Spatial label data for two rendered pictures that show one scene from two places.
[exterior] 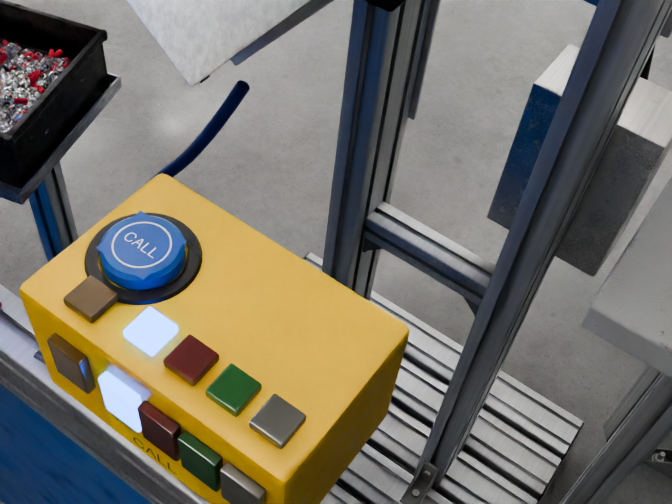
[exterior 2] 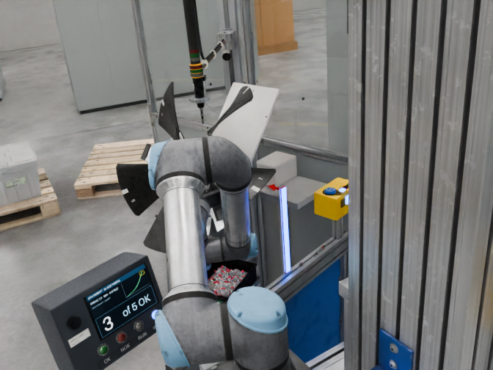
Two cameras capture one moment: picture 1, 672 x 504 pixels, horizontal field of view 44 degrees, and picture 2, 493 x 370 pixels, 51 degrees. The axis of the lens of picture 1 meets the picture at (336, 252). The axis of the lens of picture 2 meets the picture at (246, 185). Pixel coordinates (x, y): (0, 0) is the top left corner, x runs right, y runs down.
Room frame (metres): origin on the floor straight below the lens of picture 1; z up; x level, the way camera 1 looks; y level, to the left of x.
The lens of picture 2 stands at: (0.08, 1.80, 1.92)
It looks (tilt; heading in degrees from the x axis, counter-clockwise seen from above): 25 degrees down; 285
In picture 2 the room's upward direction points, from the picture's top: 5 degrees counter-clockwise
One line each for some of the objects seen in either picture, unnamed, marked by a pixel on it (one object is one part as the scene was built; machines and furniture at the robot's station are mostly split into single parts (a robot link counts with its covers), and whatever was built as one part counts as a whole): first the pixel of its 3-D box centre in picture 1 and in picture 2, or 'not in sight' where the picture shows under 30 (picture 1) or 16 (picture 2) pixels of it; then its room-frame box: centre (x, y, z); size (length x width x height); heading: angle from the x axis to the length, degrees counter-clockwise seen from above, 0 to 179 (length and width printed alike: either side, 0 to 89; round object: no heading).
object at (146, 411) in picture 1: (161, 431); not in sight; (0.16, 0.07, 1.04); 0.02 x 0.01 x 0.03; 61
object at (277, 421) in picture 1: (277, 421); not in sight; (0.16, 0.01, 1.08); 0.02 x 0.02 x 0.01; 61
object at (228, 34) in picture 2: not in sight; (226, 40); (0.74, -0.49, 1.52); 0.10 x 0.07 x 0.09; 96
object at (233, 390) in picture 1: (233, 389); not in sight; (0.17, 0.04, 1.08); 0.02 x 0.02 x 0.01; 61
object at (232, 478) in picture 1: (243, 493); not in sight; (0.14, 0.03, 1.04); 0.02 x 0.01 x 0.03; 61
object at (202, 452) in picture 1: (201, 461); not in sight; (0.15, 0.05, 1.04); 0.02 x 0.01 x 0.03; 61
